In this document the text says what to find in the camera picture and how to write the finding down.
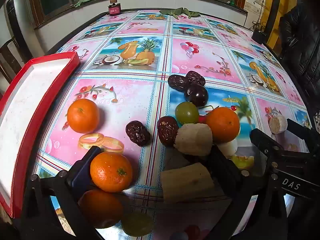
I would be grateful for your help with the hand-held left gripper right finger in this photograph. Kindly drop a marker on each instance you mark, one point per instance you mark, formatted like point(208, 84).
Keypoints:
point(222, 166)

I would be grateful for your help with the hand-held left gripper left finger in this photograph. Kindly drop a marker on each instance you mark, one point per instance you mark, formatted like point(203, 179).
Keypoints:
point(83, 167)

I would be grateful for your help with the green grape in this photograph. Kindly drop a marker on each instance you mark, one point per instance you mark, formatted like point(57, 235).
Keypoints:
point(186, 112)
point(137, 223)

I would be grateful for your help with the red rimmed white foam tray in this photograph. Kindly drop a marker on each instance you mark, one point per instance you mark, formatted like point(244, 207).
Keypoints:
point(25, 105)

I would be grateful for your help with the printed pink blue tablecloth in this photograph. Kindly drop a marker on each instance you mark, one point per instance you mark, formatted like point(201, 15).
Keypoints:
point(212, 55)

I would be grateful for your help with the green cloth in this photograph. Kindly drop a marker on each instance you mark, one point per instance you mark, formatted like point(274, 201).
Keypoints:
point(81, 2)

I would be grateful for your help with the wrinkled red date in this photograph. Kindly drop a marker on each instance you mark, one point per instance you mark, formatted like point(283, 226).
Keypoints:
point(191, 231)
point(196, 77)
point(137, 133)
point(178, 82)
point(167, 130)

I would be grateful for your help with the dark wooden armchair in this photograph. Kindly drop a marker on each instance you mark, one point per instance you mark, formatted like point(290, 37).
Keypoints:
point(7, 55)

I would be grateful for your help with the small black box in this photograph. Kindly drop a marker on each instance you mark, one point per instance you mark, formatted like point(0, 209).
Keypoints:
point(258, 36)

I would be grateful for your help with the green leaves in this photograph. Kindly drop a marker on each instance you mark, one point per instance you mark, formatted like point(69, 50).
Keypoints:
point(180, 12)

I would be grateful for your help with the dark purple plum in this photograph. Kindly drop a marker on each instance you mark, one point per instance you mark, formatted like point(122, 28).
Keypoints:
point(197, 94)

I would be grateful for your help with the black tower air conditioner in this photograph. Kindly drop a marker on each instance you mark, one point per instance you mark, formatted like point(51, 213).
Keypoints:
point(12, 17)

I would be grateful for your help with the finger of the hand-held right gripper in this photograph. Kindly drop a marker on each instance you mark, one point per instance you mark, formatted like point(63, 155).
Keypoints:
point(300, 131)
point(265, 142)

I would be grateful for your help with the small beige cake piece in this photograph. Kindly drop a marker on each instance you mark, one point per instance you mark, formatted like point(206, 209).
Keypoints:
point(277, 124)

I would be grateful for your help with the black puffer jacket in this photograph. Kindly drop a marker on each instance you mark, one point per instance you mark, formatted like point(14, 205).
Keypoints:
point(300, 42)

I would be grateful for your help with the beige cake chunk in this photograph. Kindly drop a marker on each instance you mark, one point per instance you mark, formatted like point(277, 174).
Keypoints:
point(193, 138)

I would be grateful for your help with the small red perfume bottle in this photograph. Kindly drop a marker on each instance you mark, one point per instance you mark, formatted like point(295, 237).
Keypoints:
point(114, 8)

